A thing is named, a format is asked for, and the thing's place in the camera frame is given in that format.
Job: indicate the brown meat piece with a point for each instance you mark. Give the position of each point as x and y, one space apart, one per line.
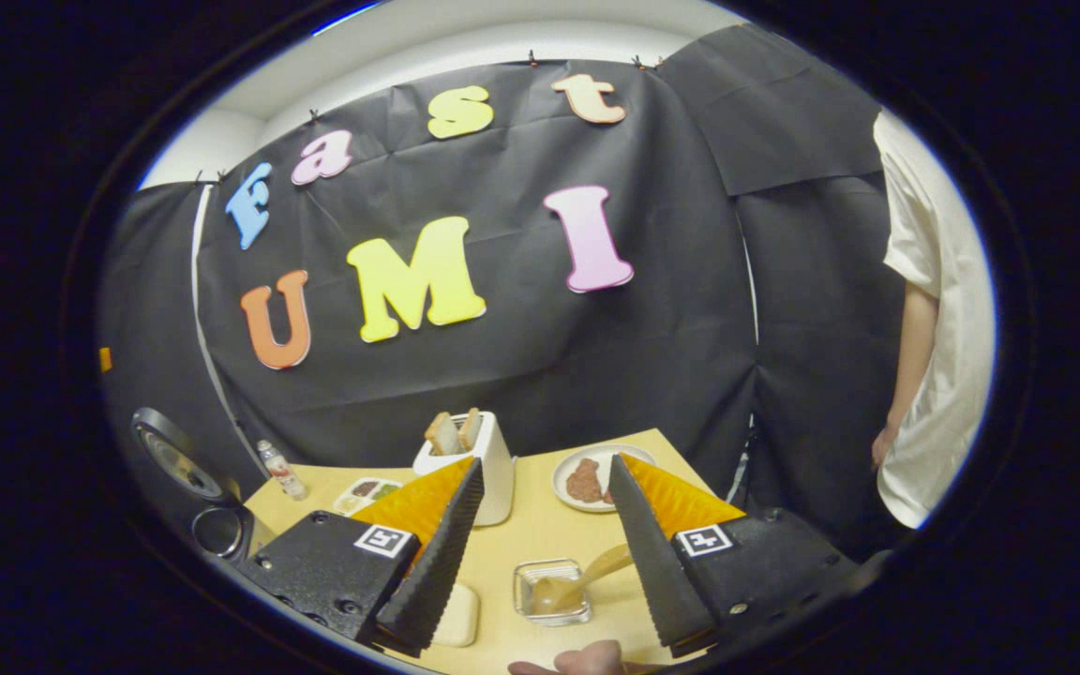
584 480

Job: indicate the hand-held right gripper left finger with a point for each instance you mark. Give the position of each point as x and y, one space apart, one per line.
437 572

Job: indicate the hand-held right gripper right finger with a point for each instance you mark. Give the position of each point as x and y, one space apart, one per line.
657 572

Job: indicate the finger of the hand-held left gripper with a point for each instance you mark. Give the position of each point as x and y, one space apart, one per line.
105 360

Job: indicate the clear box of white rice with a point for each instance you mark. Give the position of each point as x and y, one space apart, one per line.
460 614

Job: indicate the toast slice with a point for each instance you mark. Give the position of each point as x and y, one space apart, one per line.
442 434
470 427

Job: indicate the small clear bottle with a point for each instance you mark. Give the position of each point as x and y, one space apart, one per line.
285 476

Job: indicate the white toaster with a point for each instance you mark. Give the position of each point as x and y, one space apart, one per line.
498 469

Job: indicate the white divided dish of beans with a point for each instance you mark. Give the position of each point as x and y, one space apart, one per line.
367 489

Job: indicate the wooden spoon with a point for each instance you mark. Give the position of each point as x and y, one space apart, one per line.
554 592

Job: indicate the white round plate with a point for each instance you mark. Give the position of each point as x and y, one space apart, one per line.
596 451

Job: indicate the dark grey rice cooker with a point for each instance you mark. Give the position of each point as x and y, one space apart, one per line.
174 455

